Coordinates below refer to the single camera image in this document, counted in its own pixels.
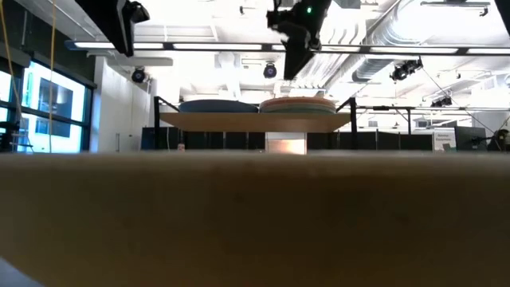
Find large window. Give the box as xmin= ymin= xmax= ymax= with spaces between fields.
xmin=0 ymin=59 xmax=95 ymax=155

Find long ceiling light bar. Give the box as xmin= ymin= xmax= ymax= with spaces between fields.
xmin=65 ymin=39 xmax=510 ymax=56

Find pale teal plate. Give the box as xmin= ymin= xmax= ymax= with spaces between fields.
xmin=259 ymin=104 xmax=339 ymax=116

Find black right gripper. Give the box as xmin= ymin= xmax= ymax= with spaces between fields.
xmin=265 ymin=0 xmax=332 ymax=80

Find blue plate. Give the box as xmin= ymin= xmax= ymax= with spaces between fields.
xmin=178 ymin=99 xmax=260 ymax=114

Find terracotta plate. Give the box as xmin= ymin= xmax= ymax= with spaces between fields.
xmin=261 ymin=99 xmax=338 ymax=104

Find light grey plate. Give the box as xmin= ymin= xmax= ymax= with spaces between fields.
xmin=260 ymin=102 xmax=338 ymax=107

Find wooden shelf, black metal legs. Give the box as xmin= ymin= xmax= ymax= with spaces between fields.
xmin=153 ymin=95 xmax=359 ymax=152

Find black background monitor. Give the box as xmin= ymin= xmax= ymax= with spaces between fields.
xmin=454 ymin=126 xmax=489 ymax=155

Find white sign poster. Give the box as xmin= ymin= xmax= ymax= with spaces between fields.
xmin=433 ymin=129 xmax=457 ymax=154

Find silver ventilation duct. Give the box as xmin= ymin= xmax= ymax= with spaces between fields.
xmin=326 ymin=0 xmax=423 ymax=83

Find pale peach plate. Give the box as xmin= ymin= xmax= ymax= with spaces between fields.
xmin=263 ymin=96 xmax=335 ymax=101

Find black partition wall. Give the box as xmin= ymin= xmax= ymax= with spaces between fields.
xmin=141 ymin=126 xmax=434 ymax=152

